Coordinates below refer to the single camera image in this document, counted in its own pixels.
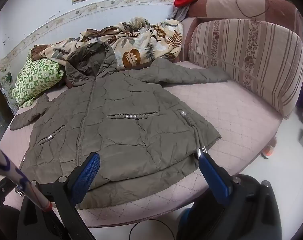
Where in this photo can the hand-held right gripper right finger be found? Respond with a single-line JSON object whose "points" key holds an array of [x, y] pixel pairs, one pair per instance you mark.
{"points": [[212, 177]]}

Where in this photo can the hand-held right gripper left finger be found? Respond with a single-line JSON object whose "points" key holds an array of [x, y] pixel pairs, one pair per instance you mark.
{"points": [[85, 177]]}

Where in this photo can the olive quilted hooded jacket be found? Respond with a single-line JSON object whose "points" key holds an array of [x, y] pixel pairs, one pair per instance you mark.
{"points": [[111, 120]]}

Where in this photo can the pale stick with purple marks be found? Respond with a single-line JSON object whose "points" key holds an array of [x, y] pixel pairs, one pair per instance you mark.
{"points": [[14, 170]]}

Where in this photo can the pink quilted sofa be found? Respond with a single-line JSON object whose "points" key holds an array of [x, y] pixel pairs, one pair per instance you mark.
{"points": [[231, 120]]}

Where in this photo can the orange slipper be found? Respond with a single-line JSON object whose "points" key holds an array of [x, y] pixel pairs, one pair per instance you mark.
{"points": [[269, 150]]}

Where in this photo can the maroon cloth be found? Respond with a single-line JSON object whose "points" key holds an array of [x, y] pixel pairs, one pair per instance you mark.
{"points": [[69, 82]]}

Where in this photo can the green patterned pillow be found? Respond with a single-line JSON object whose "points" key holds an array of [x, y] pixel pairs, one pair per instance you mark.
{"points": [[35, 80]]}

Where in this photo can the striped floral sofa cushion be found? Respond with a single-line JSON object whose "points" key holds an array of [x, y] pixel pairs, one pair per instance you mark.
{"points": [[256, 60]]}

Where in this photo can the leaf print blanket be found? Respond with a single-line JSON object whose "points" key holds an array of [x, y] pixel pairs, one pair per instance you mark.
{"points": [[141, 40]]}

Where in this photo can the grey cloth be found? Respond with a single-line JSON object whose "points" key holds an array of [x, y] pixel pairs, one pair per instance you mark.
{"points": [[179, 13]]}

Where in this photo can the pink brown sofa backrest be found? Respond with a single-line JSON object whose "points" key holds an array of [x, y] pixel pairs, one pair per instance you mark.
{"points": [[241, 5]]}

